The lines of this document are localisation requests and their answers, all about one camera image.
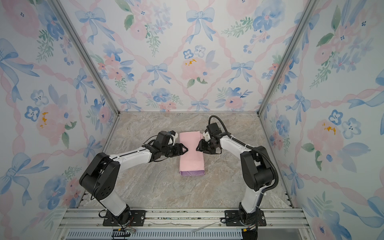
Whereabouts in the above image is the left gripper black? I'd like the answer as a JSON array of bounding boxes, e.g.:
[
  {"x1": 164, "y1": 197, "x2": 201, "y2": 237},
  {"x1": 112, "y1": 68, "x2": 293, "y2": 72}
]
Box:
[{"x1": 161, "y1": 143, "x2": 189, "y2": 158}]

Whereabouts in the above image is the purple pink wrapping paper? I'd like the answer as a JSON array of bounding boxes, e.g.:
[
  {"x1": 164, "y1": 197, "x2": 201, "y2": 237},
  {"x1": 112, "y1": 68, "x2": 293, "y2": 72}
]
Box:
[{"x1": 180, "y1": 132, "x2": 205, "y2": 177}]

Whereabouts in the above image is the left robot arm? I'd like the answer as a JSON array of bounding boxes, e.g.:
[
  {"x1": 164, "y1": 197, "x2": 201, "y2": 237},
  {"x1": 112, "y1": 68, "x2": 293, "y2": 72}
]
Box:
[{"x1": 79, "y1": 142, "x2": 188, "y2": 227}]

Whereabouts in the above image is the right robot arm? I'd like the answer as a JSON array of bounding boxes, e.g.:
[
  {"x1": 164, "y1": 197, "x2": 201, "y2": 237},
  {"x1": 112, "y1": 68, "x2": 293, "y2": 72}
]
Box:
[{"x1": 196, "y1": 136, "x2": 279, "y2": 226}]

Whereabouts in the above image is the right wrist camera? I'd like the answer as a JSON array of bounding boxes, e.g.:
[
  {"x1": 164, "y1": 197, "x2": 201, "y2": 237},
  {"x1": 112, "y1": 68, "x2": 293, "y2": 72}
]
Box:
[{"x1": 203, "y1": 123, "x2": 223, "y2": 139}]

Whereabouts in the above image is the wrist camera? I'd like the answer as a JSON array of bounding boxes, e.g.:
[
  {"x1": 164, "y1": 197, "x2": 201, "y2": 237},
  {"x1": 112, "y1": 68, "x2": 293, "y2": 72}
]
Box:
[
  {"x1": 155, "y1": 131, "x2": 178, "y2": 146},
  {"x1": 203, "y1": 123, "x2": 223, "y2": 139}
]

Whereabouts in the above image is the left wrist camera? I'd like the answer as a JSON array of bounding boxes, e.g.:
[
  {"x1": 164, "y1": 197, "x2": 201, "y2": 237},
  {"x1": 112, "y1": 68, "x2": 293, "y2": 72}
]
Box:
[{"x1": 155, "y1": 131, "x2": 178, "y2": 146}]

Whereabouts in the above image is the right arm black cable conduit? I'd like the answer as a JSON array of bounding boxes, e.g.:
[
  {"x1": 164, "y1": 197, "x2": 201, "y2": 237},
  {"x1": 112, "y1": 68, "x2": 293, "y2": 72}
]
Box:
[{"x1": 208, "y1": 115, "x2": 280, "y2": 193}]

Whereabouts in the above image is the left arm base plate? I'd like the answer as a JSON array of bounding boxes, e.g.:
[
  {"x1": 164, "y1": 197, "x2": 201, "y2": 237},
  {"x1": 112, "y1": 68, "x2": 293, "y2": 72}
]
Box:
[{"x1": 102, "y1": 210, "x2": 147, "y2": 228}]

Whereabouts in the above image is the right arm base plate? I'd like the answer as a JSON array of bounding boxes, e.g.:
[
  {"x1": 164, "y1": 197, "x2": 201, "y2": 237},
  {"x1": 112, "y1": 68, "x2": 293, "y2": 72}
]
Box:
[{"x1": 221, "y1": 209, "x2": 267, "y2": 228}]

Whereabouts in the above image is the aluminium frame rail front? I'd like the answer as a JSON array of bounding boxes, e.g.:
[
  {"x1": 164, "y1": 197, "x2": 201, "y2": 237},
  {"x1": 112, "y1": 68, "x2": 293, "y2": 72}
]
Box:
[{"x1": 59, "y1": 208, "x2": 310, "y2": 229}]

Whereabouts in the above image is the vented cable duct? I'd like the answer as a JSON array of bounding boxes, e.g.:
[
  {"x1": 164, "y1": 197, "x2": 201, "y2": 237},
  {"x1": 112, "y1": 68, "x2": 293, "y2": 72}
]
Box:
[{"x1": 62, "y1": 229, "x2": 243, "y2": 240}]

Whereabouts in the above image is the right aluminium corner post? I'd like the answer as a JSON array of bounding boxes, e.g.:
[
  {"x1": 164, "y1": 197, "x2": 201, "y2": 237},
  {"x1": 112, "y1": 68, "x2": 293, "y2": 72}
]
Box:
[{"x1": 257, "y1": 0, "x2": 319, "y2": 118}]

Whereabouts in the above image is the aluminium corner post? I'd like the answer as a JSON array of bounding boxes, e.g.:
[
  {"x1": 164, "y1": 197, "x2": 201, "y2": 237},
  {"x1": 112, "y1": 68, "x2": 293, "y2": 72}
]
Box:
[
  {"x1": 48, "y1": 0, "x2": 120, "y2": 116},
  {"x1": 257, "y1": 0, "x2": 319, "y2": 118}
]

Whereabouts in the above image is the left aluminium corner post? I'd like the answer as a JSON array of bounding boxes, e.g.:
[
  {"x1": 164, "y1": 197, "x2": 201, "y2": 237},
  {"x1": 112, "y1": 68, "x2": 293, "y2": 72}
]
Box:
[{"x1": 48, "y1": 0, "x2": 120, "y2": 116}]

